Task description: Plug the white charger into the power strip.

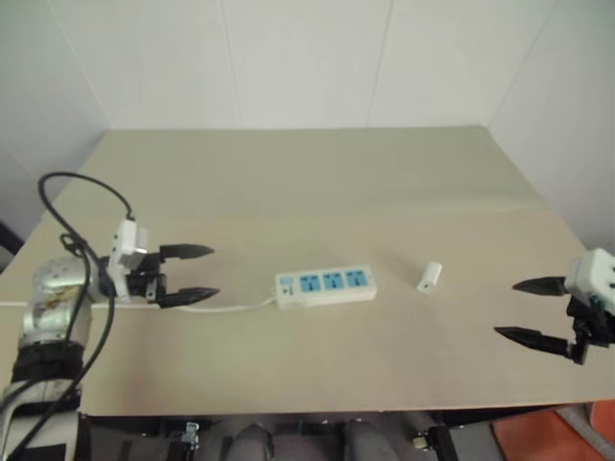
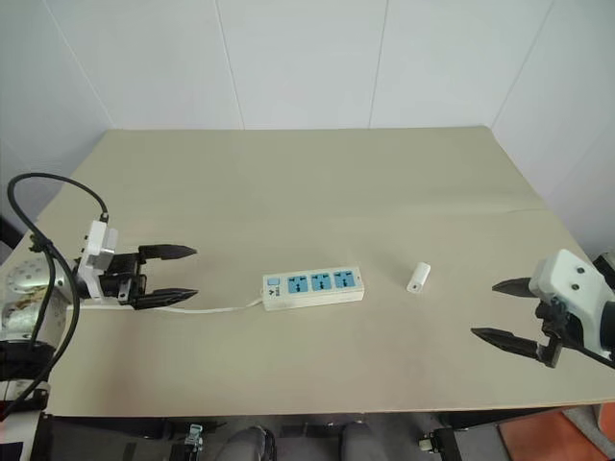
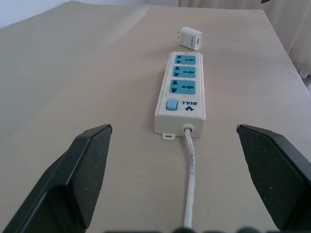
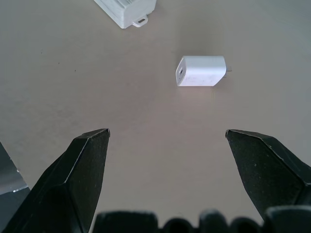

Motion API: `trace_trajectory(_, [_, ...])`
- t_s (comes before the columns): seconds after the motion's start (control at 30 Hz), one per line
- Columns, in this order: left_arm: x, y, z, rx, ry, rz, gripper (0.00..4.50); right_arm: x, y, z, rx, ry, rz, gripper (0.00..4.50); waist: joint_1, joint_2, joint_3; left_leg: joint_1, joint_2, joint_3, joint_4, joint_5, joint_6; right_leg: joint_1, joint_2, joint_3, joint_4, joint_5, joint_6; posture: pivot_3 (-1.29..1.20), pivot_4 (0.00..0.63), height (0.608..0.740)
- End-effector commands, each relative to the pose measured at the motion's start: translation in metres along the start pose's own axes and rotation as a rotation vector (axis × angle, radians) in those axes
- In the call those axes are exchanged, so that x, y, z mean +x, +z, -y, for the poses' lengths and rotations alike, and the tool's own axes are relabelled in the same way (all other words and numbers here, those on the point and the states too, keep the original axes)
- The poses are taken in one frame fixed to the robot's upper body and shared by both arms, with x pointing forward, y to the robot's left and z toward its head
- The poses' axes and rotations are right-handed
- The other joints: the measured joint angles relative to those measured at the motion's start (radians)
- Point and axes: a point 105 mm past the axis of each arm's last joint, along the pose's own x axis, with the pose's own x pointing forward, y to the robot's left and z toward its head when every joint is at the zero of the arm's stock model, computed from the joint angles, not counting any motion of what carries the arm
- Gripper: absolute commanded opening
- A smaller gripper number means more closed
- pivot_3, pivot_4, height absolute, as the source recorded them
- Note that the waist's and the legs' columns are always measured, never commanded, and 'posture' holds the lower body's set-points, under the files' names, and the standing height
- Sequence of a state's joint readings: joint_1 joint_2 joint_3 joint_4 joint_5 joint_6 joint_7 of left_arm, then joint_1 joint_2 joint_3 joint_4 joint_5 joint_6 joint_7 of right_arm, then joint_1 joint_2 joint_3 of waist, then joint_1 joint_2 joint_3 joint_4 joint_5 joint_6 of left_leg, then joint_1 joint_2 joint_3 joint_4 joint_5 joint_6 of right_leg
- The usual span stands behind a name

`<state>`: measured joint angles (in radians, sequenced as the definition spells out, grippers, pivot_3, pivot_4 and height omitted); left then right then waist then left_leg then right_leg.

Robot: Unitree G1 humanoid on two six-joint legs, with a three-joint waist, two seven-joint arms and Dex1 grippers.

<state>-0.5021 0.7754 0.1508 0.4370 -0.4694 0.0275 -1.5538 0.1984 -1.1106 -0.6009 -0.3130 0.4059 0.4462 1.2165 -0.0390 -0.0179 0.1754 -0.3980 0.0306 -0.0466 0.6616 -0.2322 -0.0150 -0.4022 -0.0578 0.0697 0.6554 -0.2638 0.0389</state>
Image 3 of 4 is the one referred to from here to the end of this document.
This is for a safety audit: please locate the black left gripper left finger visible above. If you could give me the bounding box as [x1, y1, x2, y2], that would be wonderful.
[0, 124, 113, 233]

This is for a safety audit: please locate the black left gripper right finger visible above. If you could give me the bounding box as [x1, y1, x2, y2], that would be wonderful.
[236, 124, 311, 233]

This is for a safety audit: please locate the white power strip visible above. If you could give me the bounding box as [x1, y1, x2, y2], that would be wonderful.
[154, 51, 206, 142]

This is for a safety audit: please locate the white USB charger plug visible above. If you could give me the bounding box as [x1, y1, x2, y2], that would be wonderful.
[176, 26, 203, 51]

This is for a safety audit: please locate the white power cable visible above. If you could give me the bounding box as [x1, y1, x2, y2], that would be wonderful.
[183, 128, 196, 231]

